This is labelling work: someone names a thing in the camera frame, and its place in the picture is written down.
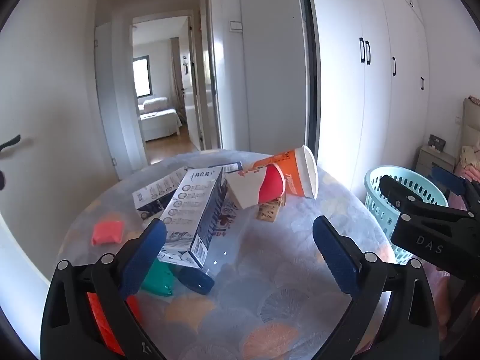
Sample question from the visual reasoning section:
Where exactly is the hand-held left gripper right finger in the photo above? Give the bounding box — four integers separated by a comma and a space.
312, 215, 439, 360

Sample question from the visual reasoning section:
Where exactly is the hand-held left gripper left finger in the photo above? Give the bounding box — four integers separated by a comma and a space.
40, 218, 169, 360

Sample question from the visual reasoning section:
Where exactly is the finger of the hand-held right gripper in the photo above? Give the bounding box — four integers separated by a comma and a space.
379, 175, 470, 218
430, 166, 480, 214

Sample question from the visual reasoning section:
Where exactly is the light blue laundry basket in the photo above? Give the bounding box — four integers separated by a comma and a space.
364, 165, 449, 268

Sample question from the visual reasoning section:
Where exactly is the white blue milk carton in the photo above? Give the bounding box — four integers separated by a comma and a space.
157, 168, 230, 269
132, 162, 244, 221

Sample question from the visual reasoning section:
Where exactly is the small brown snack packet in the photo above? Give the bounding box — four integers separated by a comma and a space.
256, 194, 288, 224

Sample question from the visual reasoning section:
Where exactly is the beige nightstand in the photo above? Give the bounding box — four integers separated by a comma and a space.
414, 144, 457, 176

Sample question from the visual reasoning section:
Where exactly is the green plastic packet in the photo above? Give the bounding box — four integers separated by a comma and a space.
140, 257, 175, 297

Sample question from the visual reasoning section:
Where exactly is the coral pink sponge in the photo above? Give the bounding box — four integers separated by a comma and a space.
91, 212, 125, 247

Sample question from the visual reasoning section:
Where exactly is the dark blue cylinder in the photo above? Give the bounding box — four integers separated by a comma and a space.
174, 264, 215, 295

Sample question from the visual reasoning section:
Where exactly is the bed with pink sheet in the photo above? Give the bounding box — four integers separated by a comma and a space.
425, 97, 480, 327

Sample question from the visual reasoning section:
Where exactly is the red orange packet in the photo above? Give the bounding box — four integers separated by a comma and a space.
86, 290, 142, 358

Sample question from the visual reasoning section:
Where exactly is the orange paper cup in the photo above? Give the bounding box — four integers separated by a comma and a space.
248, 145, 320, 200

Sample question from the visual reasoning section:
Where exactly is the white wardrobe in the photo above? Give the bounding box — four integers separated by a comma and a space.
304, 0, 432, 196

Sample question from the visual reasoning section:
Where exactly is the red white paper cup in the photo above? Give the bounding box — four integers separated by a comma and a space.
225, 163, 288, 211

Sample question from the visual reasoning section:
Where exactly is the white bed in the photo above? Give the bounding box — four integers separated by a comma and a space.
137, 96, 183, 142

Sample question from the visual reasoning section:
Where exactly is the white sliding door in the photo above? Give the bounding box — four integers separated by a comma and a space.
210, 0, 320, 160

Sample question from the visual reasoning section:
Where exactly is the white room door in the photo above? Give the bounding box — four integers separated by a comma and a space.
179, 18, 205, 150

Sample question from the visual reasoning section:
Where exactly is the dark framed window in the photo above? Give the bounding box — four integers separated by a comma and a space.
133, 56, 152, 98

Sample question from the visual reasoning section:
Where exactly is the dark picture frame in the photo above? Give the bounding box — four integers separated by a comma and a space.
428, 134, 447, 153

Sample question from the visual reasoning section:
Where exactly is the black door handle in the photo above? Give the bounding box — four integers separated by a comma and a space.
0, 134, 22, 151

